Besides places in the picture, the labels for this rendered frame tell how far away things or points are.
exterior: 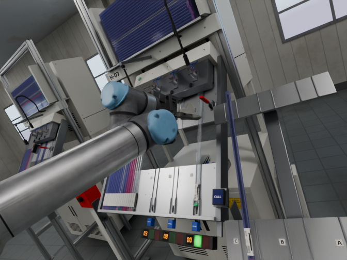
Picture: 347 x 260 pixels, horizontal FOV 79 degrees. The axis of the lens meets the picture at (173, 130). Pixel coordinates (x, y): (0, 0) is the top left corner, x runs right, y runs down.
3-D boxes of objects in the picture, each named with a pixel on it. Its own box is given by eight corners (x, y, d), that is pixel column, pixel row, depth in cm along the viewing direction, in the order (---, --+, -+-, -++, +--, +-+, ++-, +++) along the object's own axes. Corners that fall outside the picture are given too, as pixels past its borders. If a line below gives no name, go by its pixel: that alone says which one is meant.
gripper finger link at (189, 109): (203, 102, 76) (179, 100, 73) (205, 118, 74) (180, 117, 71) (199, 105, 79) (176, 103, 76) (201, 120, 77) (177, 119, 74)
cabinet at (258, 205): (285, 287, 109) (249, 187, 95) (177, 262, 151) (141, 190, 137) (291, 203, 160) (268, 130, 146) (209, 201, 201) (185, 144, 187)
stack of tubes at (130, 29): (195, 18, 91) (172, -50, 85) (120, 62, 121) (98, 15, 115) (206, 18, 101) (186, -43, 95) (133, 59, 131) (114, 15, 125)
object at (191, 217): (223, 222, 74) (214, 221, 69) (109, 213, 113) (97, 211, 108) (223, 218, 75) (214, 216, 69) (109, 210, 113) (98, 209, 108)
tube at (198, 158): (199, 206, 77) (196, 206, 76) (195, 206, 77) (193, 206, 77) (203, 91, 97) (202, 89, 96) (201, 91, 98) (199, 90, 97)
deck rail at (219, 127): (229, 222, 73) (220, 221, 69) (223, 222, 74) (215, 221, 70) (226, 62, 102) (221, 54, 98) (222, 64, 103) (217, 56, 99)
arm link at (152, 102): (148, 112, 60) (129, 118, 65) (159, 115, 63) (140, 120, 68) (147, 87, 62) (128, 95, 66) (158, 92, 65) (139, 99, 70)
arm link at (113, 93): (97, 112, 56) (99, 82, 57) (129, 119, 64) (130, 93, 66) (115, 108, 51) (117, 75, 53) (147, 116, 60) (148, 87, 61)
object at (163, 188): (220, 217, 73) (216, 216, 70) (105, 210, 111) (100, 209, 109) (220, 164, 80) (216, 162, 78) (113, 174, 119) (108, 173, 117)
